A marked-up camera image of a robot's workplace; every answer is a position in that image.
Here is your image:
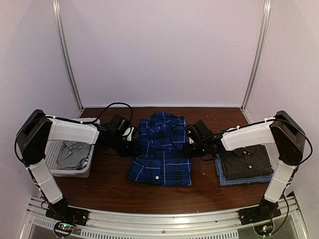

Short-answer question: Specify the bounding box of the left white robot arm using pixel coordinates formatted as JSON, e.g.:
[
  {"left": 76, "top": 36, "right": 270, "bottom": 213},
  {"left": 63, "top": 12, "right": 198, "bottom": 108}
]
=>
[{"left": 14, "top": 109, "right": 137, "bottom": 221}]

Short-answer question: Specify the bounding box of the left circuit board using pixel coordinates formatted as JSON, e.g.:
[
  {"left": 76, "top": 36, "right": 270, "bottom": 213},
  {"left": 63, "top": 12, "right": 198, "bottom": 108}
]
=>
[{"left": 53, "top": 222, "right": 74, "bottom": 237}]

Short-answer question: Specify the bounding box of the circuit board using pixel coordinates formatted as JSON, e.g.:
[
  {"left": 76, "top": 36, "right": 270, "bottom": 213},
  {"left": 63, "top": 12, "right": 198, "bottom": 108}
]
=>
[
  {"left": 53, "top": 222, "right": 74, "bottom": 237},
  {"left": 254, "top": 222, "right": 274, "bottom": 237}
]

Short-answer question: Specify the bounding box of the right circuit board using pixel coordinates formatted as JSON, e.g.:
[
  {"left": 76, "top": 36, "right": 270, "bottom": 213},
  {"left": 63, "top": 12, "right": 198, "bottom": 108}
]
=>
[{"left": 254, "top": 222, "right": 274, "bottom": 237}]

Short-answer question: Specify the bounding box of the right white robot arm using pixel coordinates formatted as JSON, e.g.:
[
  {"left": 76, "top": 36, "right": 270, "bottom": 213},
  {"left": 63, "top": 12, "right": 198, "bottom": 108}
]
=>
[{"left": 181, "top": 110, "right": 310, "bottom": 220}]

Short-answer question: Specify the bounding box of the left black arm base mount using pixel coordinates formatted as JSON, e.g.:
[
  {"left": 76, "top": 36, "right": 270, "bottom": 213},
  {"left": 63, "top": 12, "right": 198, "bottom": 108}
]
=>
[{"left": 45, "top": 198, "right": 89, "bottom": 226}]

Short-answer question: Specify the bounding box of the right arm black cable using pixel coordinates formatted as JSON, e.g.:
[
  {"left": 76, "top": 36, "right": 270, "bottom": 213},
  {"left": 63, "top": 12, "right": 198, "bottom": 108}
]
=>
[{"left": 169, "top": 124, "right": 314, "bottom": 172}]

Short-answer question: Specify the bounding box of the left aluminium frame post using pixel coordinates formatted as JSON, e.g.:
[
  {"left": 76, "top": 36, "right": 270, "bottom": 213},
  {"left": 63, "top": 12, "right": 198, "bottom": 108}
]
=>
[{"left": 52, "top": 0, "right": 84, "bottom": 112}]

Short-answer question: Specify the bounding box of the aluminium frame post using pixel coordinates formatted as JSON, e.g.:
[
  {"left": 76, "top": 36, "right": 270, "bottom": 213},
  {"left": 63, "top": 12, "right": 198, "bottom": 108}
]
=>
[
  {"left": 52, "top": 0, "right": 84, "bottom": 112},
  {"left": 241, "top": 0, "right": 272, "bottom": 112}
]

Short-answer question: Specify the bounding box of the light blue checked folded shirt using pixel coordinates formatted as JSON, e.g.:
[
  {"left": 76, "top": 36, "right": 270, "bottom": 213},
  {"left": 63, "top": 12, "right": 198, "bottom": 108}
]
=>
[{"left": 215, "top": 154, "right": 273, "bottom": 186}]

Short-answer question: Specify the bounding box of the white plastic laundry basket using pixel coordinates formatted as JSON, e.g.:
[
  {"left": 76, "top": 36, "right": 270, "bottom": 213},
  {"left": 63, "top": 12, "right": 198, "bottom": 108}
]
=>
[{"left": 44, "top": 117, "right": 99, "bottom": 178}]

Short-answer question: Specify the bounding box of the grey shirt in basket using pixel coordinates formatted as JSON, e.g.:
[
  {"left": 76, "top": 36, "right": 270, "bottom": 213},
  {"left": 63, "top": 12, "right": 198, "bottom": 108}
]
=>
[{"left": 55, "top": 141, "right": 92, "bottom": 170}]

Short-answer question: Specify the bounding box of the right aluminium frame post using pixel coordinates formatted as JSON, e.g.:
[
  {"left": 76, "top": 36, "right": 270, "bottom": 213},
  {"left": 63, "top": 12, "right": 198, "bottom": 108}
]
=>
[{"left": 241, "top": 0, "right": 272, "bottom": 112}]

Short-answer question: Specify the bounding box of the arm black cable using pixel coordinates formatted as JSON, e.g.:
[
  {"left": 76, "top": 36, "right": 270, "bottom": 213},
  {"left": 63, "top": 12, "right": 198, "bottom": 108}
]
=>
[
  {"left": 14, "top": 101, "right": 134, "bottom": 160},
  {"left": 169, "top": 124, "right": 314, "bottom": 172}
]

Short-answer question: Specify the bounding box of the dark striped folded shirt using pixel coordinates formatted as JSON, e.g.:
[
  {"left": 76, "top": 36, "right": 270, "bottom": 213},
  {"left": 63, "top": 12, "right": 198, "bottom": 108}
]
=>
[{"left": 219, "top": 145, "right": 274, "bottom": 180}]

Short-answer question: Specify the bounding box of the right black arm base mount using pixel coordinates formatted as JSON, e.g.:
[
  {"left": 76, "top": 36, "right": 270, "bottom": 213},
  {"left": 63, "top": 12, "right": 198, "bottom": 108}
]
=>
[{"left": 238, "top": 198, "right": 281, "bottom": 225}]

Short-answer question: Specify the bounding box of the front aluminium rail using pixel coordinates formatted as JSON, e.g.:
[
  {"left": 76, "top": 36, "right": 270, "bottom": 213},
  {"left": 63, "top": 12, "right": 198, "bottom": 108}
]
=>
[{"left": 17, "top": 196, "right": 310, "bottom": 239}]

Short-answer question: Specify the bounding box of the blue plaid long sleeve shirt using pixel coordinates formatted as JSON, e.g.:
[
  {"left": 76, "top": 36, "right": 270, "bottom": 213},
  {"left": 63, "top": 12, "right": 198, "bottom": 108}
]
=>
[{"left": 126, "top": 112, "right": 192, "bottom": 186}]

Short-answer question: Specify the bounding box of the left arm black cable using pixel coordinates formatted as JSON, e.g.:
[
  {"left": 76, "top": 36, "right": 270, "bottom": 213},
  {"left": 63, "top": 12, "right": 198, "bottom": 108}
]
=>
[{"left": 14, "top": 101, "right": 134, "bottom": 160}]

